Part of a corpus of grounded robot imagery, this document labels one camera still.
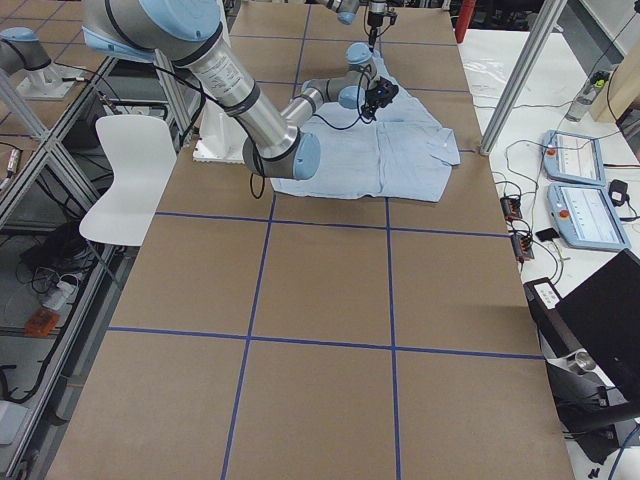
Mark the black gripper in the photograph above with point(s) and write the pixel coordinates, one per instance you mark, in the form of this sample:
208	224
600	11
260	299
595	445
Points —
373	98
374	18

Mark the light blue striped shirt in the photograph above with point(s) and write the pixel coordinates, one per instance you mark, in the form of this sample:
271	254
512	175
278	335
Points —
405	153

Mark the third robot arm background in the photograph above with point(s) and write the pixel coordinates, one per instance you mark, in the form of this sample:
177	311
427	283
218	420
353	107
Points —
21	50

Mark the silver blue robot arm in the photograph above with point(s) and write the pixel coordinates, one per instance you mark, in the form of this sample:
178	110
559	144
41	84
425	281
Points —
346	11
190	35

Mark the black orange terminal block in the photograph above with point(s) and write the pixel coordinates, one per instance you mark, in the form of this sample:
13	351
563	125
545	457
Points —
511	208
522	247

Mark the upper teach pendant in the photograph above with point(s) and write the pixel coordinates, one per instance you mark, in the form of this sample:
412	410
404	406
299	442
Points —
573	158

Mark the teach pendant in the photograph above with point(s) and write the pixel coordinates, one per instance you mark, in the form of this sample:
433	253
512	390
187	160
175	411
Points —
585	217
573	158

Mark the clear water bottle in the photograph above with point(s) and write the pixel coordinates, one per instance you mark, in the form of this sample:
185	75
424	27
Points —
587	94

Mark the white plastic chair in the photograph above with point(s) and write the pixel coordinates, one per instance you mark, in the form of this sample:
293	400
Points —
141	153

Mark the lower teach pendant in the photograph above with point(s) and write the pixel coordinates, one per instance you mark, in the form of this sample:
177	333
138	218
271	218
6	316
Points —
585	217

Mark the black power adapter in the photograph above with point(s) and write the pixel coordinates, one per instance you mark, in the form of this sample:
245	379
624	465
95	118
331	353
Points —
618	192

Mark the black laptop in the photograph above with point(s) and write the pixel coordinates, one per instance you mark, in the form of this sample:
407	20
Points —
603	315

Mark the white power strip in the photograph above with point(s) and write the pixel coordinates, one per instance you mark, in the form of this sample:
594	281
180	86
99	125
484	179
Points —
59	295

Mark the black monitor stand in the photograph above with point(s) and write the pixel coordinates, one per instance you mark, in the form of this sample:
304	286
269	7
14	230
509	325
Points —
597	416

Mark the orange box on floor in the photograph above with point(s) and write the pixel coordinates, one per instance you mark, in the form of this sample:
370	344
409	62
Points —
41	323

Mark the aluminium frame post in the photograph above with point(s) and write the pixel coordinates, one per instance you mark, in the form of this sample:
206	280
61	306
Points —
532	49

